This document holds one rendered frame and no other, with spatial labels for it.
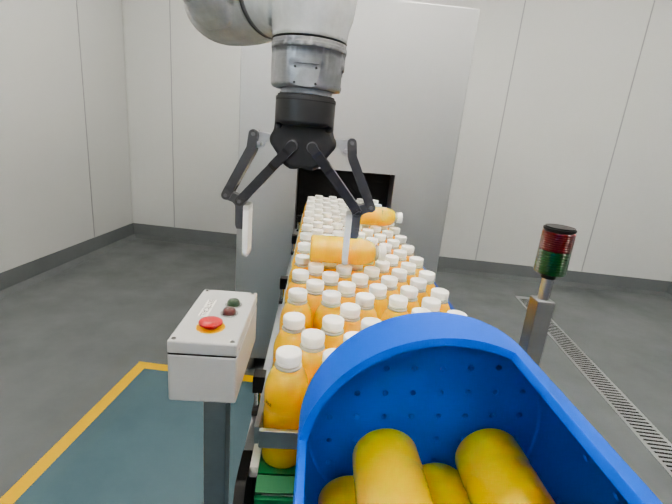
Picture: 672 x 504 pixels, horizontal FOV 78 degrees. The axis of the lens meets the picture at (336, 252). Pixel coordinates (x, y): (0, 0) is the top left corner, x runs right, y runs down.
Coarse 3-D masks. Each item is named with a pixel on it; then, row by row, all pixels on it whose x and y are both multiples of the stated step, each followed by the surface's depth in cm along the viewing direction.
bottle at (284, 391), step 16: (272, 368) 63; (272, 384) 61; (288, 384) 61; (304, 384) 62; (272, 400) 61; (288, 400) 61; (272, 416) 62; (288, 416) 62; (272, 448) 63; (272, 464) 64; (288, 464) 64
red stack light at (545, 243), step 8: (544, 232) 86; (552, 232) 84; (544, 240) 86; (552, 240) 84; (560, 240) 83; (568, 240) 83; (544, 248) 86; (552, 248) 84; (560, 248) 84; (568, 248) 84
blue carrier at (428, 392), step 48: (384, 336) 41; (432, 336) 39; (480, 336) 40; (336, 384) 40; (384, 384) 46; (432, 384) 46; (480, 384) 46; (528, 384) 47; (336, 432) 48; (432, 432) 48; (528, 432) 48; (576, 432) 30; (576, 480) 41; (624, 480) 25
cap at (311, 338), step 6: (306, 330) 69; (312, 330) 69; (318, 330) 69; (306, 336) 67; (312, 336) 67; (318, 336) 67; (324, 336) 68; (306, 342) 67; (312, 342) 66; (318, 342) 67; (312, 348) 67; (318, 348) 67
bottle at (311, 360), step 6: (300, 348) 69; (306, 348) 67; (324, 348) 70; (306, 354) 67; (312, 354) 67; (318, 354) 67; (306, 360) 67; (312, 360) 67; (318, 360) 67; (306, 366) 67; (312, 366) 67; (318, 366) 67; (306, 372) 67; (312, 372) 67
